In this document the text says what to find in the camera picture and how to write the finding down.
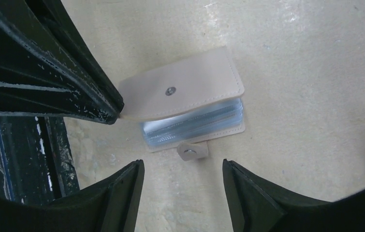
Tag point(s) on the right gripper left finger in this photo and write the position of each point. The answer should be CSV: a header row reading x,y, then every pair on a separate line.
x,y
110,205

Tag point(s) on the beige card holder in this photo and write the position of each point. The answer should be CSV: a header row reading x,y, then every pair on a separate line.
x,y
185,104

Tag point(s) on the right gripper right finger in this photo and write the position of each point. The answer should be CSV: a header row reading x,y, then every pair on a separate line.
x,y
258,205

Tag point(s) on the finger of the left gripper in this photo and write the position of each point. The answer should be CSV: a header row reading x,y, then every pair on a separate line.
x,y
46,68

